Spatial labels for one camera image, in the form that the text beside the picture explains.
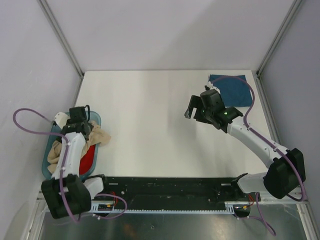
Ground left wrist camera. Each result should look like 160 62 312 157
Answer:
69 104 91 121

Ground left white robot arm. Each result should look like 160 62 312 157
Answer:
41 119 111 219

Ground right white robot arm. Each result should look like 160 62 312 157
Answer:
184 83 307 202

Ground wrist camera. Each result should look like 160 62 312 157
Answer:
200 89 225 109
69 104 91 121

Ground red t shirt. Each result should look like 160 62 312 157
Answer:
79 145 96 176

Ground white cable duct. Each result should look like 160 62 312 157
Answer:
89 203 235 215

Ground beige t shirt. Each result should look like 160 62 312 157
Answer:
47 120 111 174

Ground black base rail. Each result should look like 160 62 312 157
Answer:
102 177 256 210

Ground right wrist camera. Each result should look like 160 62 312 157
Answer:
200 89 225 109

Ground folded blue t shirt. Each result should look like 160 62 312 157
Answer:
208 74 253 108

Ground teal plastic bin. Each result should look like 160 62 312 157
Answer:
41 110 102 179

